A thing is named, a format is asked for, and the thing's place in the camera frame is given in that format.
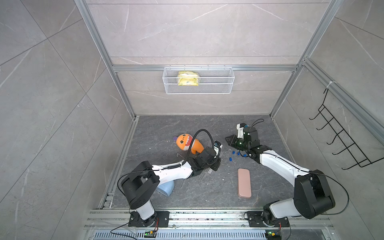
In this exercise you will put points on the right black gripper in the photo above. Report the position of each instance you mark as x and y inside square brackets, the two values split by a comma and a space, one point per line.
[233, 138]

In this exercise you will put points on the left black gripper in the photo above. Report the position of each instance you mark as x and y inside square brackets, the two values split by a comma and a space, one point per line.
[217, 161]

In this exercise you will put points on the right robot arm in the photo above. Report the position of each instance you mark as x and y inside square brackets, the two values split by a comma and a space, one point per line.
[312, 193]

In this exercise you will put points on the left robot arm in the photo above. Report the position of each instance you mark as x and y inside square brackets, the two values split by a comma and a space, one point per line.
[139, 185]

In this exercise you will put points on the pink rectangular case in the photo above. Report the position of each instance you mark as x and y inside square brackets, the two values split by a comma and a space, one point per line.
[244, 184]

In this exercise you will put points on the orange shark plush toy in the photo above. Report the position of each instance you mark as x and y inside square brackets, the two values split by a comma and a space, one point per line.
[184, 142]

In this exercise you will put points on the light blue cup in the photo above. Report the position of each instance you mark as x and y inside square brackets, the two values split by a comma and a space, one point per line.
[166, 189]

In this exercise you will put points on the yellow packet in basket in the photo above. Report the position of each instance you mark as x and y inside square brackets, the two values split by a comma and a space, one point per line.
[188, 78]

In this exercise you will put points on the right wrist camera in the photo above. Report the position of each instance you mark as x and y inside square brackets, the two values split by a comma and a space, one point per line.
[240, 128]

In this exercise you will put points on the white wire basket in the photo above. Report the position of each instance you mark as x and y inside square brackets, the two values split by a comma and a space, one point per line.
[213, 80]

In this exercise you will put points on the metal base rail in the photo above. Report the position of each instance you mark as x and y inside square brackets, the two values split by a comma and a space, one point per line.
[202, 224]

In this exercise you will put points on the black wall hook rack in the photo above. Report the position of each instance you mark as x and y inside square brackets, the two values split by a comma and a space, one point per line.
[349, 145]

